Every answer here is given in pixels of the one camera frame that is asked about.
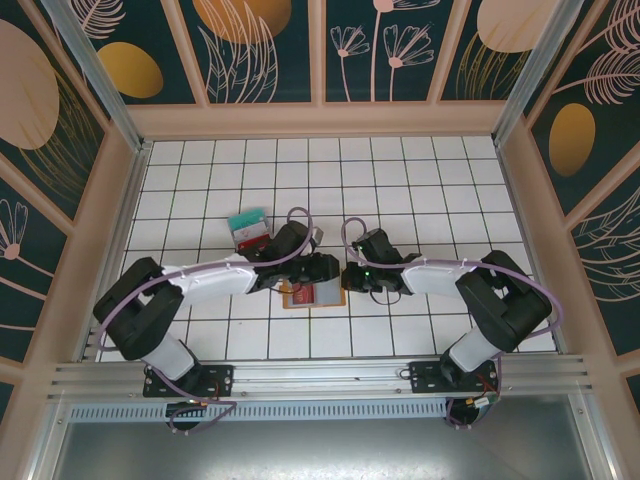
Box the tan leather card holder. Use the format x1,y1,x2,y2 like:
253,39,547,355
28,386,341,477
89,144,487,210
278,279,347,310

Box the white credit card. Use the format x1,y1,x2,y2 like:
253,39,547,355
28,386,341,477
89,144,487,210
230,221,270,241

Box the teal credit card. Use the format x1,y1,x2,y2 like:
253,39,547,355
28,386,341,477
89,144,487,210
227,209,267,227

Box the small circuit board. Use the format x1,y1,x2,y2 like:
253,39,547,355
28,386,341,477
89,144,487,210
167,397,224,426
467,392,502,416

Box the grey metal sheet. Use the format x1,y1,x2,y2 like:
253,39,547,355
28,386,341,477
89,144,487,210
29,418,619,480

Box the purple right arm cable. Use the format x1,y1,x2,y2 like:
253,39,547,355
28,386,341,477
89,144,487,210
341,217,559,431

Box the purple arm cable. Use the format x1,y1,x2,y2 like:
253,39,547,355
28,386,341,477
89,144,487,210
341,217,559,431
93,206,315,434

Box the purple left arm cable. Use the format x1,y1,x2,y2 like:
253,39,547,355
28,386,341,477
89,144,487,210
93,206,315,434

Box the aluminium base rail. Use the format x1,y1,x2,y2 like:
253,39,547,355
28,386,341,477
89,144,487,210
47,352,594,401

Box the grey slotted cable duct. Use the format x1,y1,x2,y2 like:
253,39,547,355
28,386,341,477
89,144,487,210
67,402,451,425

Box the aluminium floor edge rail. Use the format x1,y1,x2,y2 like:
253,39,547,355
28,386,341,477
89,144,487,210
492,141,559,354
79,141,154,364

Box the wall panel, pink flowers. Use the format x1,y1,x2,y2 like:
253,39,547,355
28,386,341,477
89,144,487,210
319,0,446,106

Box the wall panel, pink leaf outlines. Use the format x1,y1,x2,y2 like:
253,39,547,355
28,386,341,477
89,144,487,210
567,182,640,359

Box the wall panel, oval and fern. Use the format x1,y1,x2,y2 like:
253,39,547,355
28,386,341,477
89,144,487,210
524,0,640,219

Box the aluminium corner post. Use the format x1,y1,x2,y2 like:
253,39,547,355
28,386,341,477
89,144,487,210
39,0,151,154
492,0,596,146

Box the wall panel, large gold disc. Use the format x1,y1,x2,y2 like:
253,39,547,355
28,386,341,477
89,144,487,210
177,0,321,106

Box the wall panel, gold oval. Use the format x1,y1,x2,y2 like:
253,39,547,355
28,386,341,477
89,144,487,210
82,0,209,106

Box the wall panel, single pink flower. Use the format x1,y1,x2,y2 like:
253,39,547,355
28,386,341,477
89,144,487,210
0,149,71,366

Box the wall panel, huge pale disc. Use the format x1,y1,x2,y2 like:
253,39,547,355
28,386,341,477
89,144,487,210
0,0,111,226

